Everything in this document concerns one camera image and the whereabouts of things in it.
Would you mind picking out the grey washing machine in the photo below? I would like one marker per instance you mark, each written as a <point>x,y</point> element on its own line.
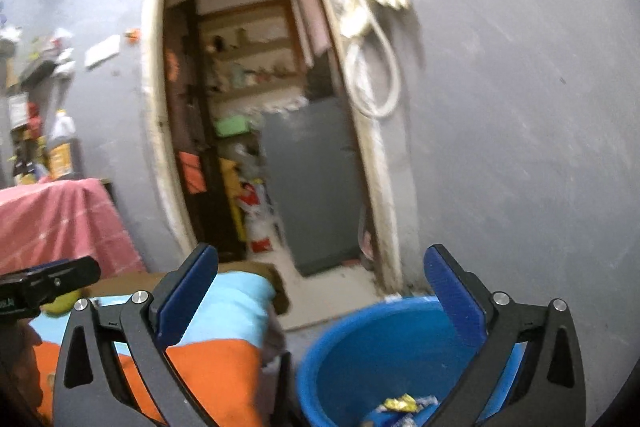
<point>315,187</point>

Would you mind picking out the large cooking oil bottle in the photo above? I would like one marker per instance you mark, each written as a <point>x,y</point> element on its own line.
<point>64,152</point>

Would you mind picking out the black monitor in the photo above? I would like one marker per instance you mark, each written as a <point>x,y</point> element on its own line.
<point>320,77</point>

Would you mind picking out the white rag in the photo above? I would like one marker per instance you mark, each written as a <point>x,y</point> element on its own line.
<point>64,62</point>

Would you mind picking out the dark wooden door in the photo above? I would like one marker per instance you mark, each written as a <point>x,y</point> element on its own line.
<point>210,217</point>

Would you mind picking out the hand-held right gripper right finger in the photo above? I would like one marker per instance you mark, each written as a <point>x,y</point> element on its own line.
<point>452,302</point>

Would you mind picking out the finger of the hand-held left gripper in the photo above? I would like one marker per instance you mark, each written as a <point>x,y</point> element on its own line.
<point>60,279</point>

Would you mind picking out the white wall socket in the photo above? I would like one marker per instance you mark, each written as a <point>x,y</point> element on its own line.
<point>112,47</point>

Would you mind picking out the wooden wall shelf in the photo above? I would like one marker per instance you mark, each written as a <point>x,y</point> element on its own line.
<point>250,52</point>

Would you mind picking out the blue plastic bucket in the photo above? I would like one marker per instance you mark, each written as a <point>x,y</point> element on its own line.
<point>380,347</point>

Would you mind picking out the green box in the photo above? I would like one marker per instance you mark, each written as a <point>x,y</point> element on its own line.
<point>232,126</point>

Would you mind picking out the wooden door frame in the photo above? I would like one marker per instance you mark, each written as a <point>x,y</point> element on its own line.
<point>152,107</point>

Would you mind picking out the yellow snack wrapper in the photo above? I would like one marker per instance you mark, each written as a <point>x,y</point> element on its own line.
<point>397,403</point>

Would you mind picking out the striped orange brown blanket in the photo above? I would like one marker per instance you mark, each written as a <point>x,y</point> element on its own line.
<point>220,377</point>

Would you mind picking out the orange wall hook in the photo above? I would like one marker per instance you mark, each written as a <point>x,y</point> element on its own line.
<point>132,35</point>

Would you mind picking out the red white plastic bag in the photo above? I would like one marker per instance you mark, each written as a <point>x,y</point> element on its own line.
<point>255,217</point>

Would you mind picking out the person's left hand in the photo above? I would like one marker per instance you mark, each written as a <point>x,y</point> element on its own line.
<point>20,362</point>

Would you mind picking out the yellow bag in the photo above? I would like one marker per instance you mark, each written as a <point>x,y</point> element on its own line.
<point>231,197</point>

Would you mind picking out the yellow bowl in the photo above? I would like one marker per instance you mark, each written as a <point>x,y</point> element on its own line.
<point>62,304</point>

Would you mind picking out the pink plaid cloth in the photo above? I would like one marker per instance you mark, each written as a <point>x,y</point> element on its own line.
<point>65,222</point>

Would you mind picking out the white wall switch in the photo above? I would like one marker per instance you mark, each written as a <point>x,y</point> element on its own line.
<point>93,55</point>

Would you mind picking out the dark blue snack bag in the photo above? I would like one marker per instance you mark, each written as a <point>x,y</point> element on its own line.
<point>382,420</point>

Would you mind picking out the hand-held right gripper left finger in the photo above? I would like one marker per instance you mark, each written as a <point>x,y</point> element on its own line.
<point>182,302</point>

